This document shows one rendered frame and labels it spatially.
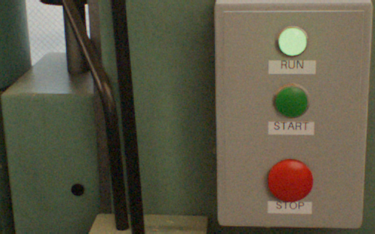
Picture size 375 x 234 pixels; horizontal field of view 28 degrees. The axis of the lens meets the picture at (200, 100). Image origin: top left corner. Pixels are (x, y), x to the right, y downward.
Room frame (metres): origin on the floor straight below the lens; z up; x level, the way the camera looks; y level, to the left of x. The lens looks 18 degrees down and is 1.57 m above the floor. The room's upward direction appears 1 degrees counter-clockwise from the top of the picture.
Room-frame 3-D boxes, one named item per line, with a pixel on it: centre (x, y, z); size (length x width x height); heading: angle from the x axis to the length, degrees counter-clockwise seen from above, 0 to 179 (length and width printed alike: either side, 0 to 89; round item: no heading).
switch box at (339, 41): (0.50, -0.06, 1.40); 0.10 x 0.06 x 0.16; 85
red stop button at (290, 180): (0.46, -0.06, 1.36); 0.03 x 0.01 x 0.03; 85
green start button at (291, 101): (0.47, -0.06, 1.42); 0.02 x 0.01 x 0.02; 85
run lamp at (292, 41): (0.47, -0.06, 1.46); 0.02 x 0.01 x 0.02; 85
